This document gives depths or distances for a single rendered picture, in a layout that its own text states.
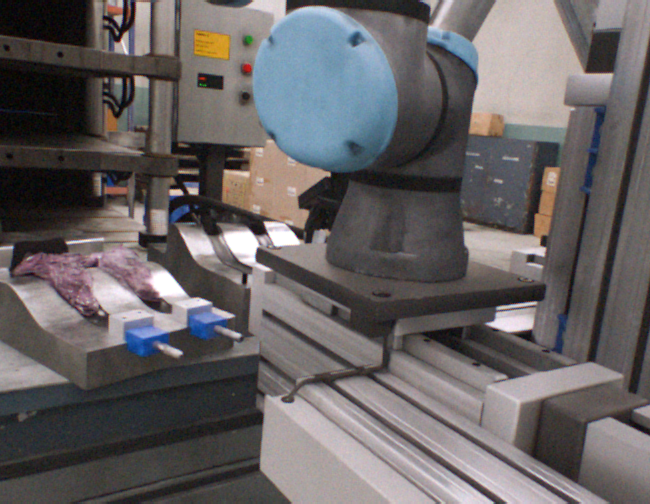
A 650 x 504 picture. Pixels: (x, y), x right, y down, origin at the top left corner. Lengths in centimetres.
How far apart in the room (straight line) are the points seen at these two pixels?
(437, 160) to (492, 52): 862
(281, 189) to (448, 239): 497
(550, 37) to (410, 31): 825
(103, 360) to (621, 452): 66
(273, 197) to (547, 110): 415
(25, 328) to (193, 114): 105
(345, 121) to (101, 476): 79
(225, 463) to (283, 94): 83
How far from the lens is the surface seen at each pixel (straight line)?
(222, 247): 135
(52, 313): 104
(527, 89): 881
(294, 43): 50
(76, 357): 94
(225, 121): 199
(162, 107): 178
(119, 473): 114
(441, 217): 64
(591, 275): 69
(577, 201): 76
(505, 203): 822
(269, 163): 572
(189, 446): 116
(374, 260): 62
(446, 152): 63
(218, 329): 99
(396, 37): 51
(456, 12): 99
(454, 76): 63
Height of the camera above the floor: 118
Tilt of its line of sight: 12 degrees down
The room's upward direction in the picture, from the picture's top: 5 degrees clockwise
